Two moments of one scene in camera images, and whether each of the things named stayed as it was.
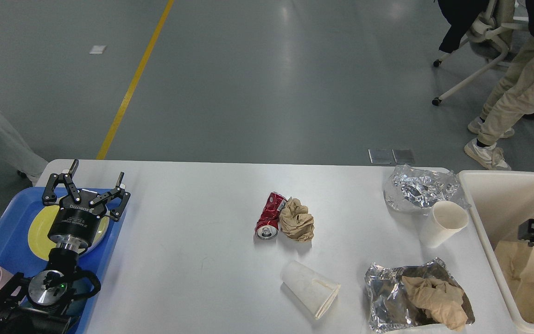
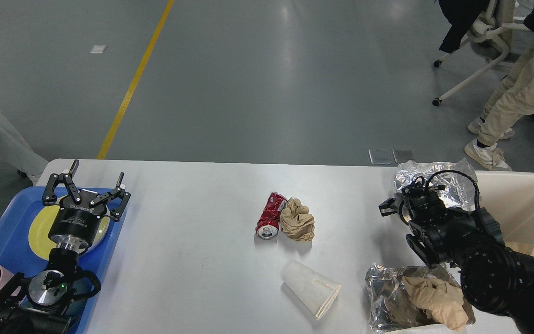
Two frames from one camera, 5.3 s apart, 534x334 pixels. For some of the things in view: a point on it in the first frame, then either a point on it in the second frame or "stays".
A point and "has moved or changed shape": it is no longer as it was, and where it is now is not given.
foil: [416, 189] has moved or changed shape
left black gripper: [82, 217] stays
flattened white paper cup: [314, 292] stays
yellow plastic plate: [41, 244] stays
